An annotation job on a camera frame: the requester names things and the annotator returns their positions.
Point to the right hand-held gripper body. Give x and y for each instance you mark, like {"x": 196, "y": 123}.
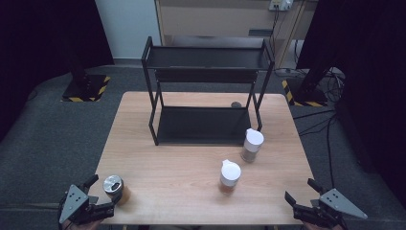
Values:
{"x": 340, "y": 202}

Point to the beige wooden cabinet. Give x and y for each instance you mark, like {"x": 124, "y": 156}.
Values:
{"x": 220, "y": 19}

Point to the grey round table disc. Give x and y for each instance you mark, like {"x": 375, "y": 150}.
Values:
{"x": 236, "y": 104}

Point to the black metal two-tier rack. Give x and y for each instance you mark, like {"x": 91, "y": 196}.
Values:
{"x": 204, "y": 124}

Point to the black stand with striped base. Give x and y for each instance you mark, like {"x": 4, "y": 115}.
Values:
{"x": 85, "y": 87}
{"x": 308, "y": 92}

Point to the dark curtain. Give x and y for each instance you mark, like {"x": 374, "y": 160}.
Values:
{"x": 48, "y": 38}
{"x": 373, "y": 80}

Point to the person's right hand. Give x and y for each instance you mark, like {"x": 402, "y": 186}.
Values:
{"x": 314, "y": 227}

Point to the silver lid amber jar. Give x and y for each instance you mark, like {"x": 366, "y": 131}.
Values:
{"x": 112, "y": 184}

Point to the white lid orange jar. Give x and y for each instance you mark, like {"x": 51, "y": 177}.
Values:
{"x": 230, "y": 172}

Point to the white lid grey jar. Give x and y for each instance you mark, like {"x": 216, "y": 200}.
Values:
{"x": 254, "y": 139}

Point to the white power strip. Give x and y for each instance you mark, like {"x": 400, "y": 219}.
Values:
{"x": 281, "y": 4}

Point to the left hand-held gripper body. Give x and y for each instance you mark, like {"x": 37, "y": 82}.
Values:
{"x": 74, "y": 202}

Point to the person's left hand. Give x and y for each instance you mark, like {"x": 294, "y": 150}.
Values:
{"x": 81, "y": 226}

